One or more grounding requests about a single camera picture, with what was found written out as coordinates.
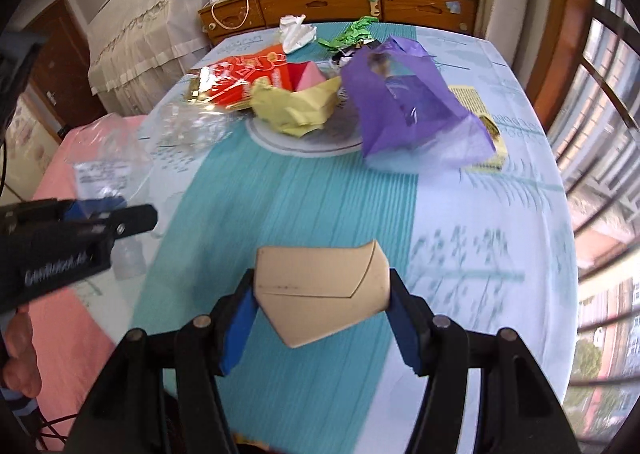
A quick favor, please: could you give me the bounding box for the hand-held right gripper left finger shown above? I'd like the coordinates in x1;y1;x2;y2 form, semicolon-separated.
75;268;261;454

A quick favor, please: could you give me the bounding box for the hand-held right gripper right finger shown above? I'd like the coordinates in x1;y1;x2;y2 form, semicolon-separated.
385;268;583;454

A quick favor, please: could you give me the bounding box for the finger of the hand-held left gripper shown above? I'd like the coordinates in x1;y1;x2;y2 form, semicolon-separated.
106;204;159;241
62;197;128;222

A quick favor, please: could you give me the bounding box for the clear plastic bag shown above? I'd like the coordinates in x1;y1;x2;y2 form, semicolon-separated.
70;102;236;282

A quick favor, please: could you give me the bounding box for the beige cardboard tube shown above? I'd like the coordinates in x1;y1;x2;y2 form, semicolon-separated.
255;240;392;349

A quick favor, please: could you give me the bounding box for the person's left hand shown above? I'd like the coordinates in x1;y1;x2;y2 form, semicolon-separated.
0;307;43;400

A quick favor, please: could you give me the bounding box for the pink cloth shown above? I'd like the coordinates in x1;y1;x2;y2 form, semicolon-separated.
30;114;166;437

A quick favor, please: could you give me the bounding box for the brown wooden door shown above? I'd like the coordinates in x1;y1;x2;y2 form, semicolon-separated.
20;0;107;145

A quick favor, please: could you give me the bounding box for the red shiny packet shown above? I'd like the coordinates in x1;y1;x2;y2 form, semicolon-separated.
187;45;293;111

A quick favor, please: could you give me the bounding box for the bed with lace cover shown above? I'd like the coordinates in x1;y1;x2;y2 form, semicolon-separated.
87;0;221;117

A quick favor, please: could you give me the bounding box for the yellow crumpled paper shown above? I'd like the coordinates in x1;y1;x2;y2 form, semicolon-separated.
250;76;343;137

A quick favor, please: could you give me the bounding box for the pink folded paper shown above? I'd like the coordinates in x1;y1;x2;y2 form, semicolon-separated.
289;61;328;92

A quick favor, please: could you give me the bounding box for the purple plastic bag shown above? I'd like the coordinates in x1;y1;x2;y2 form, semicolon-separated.
340;36;497;171

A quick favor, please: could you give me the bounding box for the yellow printed leaflet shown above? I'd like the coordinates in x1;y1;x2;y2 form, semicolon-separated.
447;84;508;170

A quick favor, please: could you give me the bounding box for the white crumpled paper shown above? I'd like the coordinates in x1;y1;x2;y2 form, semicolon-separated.
278;13;319;54

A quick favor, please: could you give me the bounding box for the black patterned scrap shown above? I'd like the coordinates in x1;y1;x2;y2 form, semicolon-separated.
330;42;363;68

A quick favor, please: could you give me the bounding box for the green crumpled paper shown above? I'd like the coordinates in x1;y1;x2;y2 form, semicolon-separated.
318;16;381;49

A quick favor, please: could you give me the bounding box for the window grille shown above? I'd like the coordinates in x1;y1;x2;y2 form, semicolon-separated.
545;0;640;440

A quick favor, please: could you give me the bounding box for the black cable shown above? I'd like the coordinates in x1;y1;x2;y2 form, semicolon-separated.
32;411;78;441

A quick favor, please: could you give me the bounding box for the white cable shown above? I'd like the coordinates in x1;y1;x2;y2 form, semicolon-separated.
210;0;252;31

